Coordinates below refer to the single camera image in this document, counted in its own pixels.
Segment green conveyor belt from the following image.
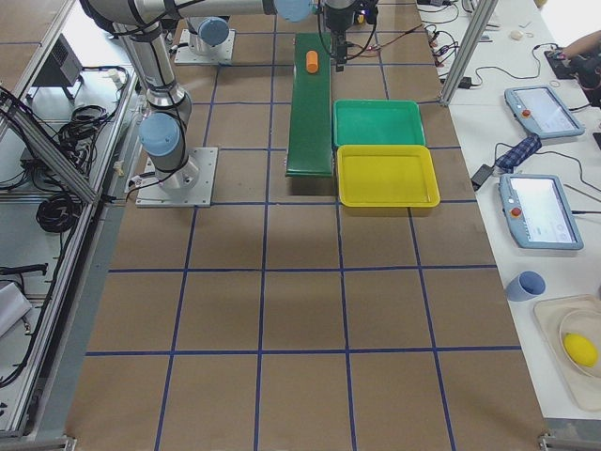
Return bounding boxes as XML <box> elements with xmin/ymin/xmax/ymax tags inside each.
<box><xmin>285</xmin><ymin>33</ymin><xmax>333</xmax><ymax>178</ymax></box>

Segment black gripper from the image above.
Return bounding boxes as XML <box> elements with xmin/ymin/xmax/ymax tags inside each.
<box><xmin>324</xmin><ymin>0</ymin><xmax>378</xmax><ymax>72</ymax></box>

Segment plain orange cylinder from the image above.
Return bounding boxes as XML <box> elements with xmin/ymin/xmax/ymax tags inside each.
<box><xmin>305</xmin><ymin>50</ymin><xmax>319</xmax><ymax>74</ymax></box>

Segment near blue teach pendant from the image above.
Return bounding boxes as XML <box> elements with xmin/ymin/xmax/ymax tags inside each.
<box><xmin>499</xmin><ymin>174</ymin><xmax>584</xmax><ymax>251</ymax></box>

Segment blue teach pendant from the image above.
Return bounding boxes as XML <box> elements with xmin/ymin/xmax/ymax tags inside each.
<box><xmin>503</xmin><ymin>86</ymin><xmax>585</xmax><ymax>139</ymax></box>
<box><xmin>499</xmin><ymin>174</ymin><xmax>584</xmax><ymax>251</ymax></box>

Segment blue plaid folded umbrella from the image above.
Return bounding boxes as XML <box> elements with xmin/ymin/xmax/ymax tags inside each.
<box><xmin>495</xmin><ymin>134</ymin><xmax>542</xmax><ymax>174</ymax></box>

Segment blue plastic cup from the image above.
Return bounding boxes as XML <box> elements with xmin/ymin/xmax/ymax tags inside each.
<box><xmin>505</xmin><ymin>271</ymin><xmax>547</xmax><ymax>302</ymax></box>

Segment yellow lemon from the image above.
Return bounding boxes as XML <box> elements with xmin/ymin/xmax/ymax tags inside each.
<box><xmin>562</xmin><ymin>334</ymin><xmax>598</xmax><ymax>367</ymax></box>

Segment aluminium frame post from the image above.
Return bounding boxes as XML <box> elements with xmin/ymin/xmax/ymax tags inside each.
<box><xmin>439</xmin><ymin>0</ymin><xmax>498</xmax><ymax>106</ymax></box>

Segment yellow plastic tray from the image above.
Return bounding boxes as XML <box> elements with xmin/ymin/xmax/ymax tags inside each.
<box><xmin>336</xmin><ymin>145</ymin><xmax>440</xmax><ymax>209</ymax></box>

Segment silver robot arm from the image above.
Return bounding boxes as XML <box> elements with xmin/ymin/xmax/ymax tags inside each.
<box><xmin>82</xmin><ymin>0</ymin><xmax>378</xmax><ymax>178</ymax></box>
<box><xmin>186</xmin><ymin>16</ymin><xmax>229</xmax><ymax>54</ymax></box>

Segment coiled black cables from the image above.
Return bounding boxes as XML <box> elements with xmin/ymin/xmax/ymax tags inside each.
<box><xmin>36</xmin><ymin>192</ymin><xmax>79</xmax><ymax>234</ymax></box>

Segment green plastic tray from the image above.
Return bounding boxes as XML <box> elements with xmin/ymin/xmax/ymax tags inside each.
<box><xmin>332</xmin><ymin>100</ymin><xmax>425</xmax><ymax>148</ymax></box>

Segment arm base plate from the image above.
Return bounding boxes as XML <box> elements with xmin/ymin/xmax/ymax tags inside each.
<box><xmin>135</xmin><ymin>148</ymin><xmax>218</xmax><ymax>208</ymax></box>
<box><xmin>175</xmin><ymin>29</ymin><xmax>236</xmax><ymax>66</ymax></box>

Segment far blue teach pendant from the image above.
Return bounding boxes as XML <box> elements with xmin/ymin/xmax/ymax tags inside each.
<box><xmin>503</xmin><ymin>86</ymin><xmax>585</xmax><ymax>139</ymax></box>

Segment red black power cable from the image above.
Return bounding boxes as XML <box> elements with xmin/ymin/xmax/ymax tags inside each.
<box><xmin>347</xmin><ymin>23</ymin><xmax>426</xmax><ymax>60</ymax></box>

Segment person forearm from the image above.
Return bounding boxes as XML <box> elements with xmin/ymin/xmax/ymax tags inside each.
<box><xmin>562</xmin><ymin>30</ymin><xmax>601</xmax><ymax>59</ymax></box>

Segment grey control box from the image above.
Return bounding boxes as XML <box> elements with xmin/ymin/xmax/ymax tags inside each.
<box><xmin>26</xmin><ymin>34</ymin><xmax>84</xmax><ymax>101</ymax></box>

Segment black power adapter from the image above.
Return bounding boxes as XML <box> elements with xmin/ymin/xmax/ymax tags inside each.
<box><xmin>470</xmin><ymin>164</ymin><xmax>494</xmax><ymax>192</ymax></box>

